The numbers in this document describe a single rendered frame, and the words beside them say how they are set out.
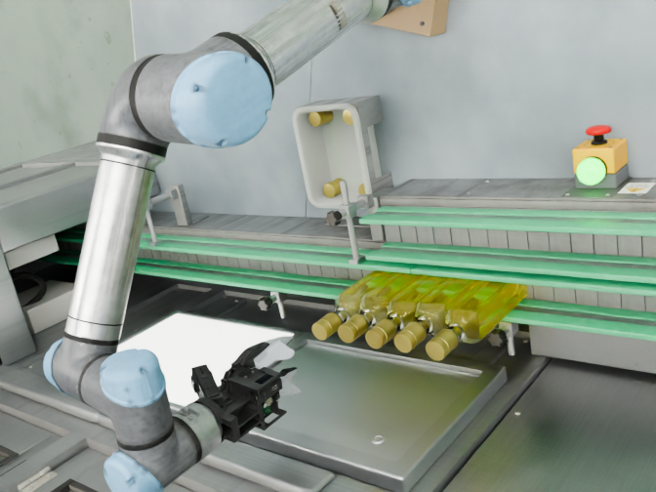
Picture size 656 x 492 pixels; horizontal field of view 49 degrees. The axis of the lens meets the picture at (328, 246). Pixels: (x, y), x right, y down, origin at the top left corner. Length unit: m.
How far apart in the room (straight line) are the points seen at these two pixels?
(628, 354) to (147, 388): 0.80
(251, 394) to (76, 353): 0.25
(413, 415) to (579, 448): 0.26
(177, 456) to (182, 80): 0.48
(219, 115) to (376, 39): 0.68
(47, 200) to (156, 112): 1.03
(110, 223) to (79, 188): 0.98
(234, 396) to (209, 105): 0.44
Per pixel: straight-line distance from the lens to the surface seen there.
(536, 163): 1.40
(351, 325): 1.21
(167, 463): 0.99
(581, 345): 1.35
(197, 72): 0.89
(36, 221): 1.93
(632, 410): 1.26
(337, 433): 1.20
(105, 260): 1.01
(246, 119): 0.91
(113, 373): 0.93
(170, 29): 1.93
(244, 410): 1.08
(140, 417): 0.95
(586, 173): 1.25
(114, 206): 1.01
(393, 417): 1.22
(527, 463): 1.15
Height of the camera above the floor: 1.99
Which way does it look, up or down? 45 degrees down
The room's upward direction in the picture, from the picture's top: 120 degrees counter-clockwise
